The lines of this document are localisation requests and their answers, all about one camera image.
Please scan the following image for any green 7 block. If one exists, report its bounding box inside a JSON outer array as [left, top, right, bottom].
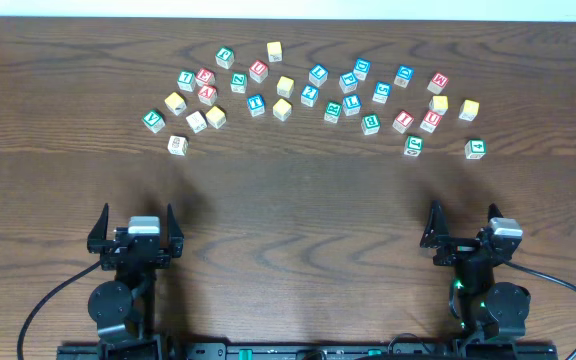
[[177, 70, 197, 92]]

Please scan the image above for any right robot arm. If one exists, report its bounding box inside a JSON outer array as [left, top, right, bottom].
[[420, 200, 531, 342]]

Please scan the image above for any yellow K block left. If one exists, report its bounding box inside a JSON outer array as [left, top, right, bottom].
[[164, 92, 187, 116]]

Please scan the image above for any blue T block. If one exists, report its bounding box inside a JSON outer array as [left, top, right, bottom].
[[247, 94, 265, 117]]

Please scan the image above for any green 4 block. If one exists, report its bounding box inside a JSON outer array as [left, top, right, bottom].
[[464, 139, 487, 160]]

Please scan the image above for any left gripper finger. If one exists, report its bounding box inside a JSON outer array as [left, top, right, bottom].
[[87, 203, 109, 241], [167, 204, 184, 241]]

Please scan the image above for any red u block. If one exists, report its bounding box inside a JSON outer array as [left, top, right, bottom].
[[249, 60, 269, 83], [420, 110, 443, 133]]

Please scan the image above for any red A block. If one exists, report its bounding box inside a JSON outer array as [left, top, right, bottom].
[[198, 85, 217, 106]]

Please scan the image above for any red M block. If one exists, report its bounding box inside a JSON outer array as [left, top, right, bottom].
[[427, 72, 449, 95]]

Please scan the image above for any yellow block lower left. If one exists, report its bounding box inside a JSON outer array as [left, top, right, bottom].
[[206, 105, 227, 129]]

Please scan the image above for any yellow block right inner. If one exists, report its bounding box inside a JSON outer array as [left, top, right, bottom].
[[429, 95, 449, 116]]

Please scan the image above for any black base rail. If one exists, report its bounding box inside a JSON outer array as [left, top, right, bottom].
[[56, 342, 558, 360]]

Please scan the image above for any green Z block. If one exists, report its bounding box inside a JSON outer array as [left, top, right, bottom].
[[230, 72, 247, 94]]

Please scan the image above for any red E block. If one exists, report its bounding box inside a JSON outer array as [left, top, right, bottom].
[[195, 67, 216, 87]]

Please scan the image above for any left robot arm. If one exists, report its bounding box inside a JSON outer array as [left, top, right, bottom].
[[87, 206, 184, 359]]

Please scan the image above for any green J block top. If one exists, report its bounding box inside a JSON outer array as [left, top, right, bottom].
[[215, 46, 235, 69]]

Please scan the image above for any green j block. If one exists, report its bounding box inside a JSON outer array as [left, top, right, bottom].
[[403, 135, 424, 157], [215, 46, 235, 69]]

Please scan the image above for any yellow block centre upper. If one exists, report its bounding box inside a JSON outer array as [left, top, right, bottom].
[[276, 76, 294, 98]]

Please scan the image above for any green V block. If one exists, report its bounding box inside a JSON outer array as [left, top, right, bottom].
[[142, 109, 166, 133]]

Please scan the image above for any red U block left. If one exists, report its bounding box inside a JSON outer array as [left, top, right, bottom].
[[249, 60, 269, 83]]

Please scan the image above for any red I block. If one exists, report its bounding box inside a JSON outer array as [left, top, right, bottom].
[[392, 111, 414, 134]]

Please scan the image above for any blue 5 block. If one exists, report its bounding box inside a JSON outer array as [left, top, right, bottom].
[[372, 81, 392, 104]]

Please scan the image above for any green R block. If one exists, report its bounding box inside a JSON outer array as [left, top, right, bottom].
[[324, 101, 342, 123]]

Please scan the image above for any yellow block centre lower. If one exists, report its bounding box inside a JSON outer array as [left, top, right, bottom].
[[273, 98, 292, 122]]

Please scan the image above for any green J block right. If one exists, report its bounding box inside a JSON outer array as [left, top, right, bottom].
[[403, 135, 424, 157]]

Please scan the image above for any blue L block lower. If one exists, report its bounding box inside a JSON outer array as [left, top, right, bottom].
[[342, 94, 362, 116]]

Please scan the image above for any green B block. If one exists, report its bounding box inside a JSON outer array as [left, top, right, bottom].
[[361, 114, 381, 135]]

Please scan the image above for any blue P block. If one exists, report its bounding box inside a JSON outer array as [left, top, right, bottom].
[[339, 72, 359, 94]]

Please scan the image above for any blue 2 block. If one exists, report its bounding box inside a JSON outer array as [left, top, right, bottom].
[[300, 85, 319, 107]]

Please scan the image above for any pineapple picture block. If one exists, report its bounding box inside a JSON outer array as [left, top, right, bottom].
[[167, 135, 188, 156]]

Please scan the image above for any yellow block far right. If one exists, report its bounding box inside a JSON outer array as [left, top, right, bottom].
[[458, 99, 480, 122]]

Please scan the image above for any plain I-side block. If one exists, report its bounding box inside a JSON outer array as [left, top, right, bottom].
[[186, 111, 207, 133]]

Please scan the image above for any blue D block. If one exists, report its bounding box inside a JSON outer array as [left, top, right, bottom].
[[353, 58, 371, 81]]

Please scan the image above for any red U block right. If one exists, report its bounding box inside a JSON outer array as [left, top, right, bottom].
[[420, 110, 443, 133]]

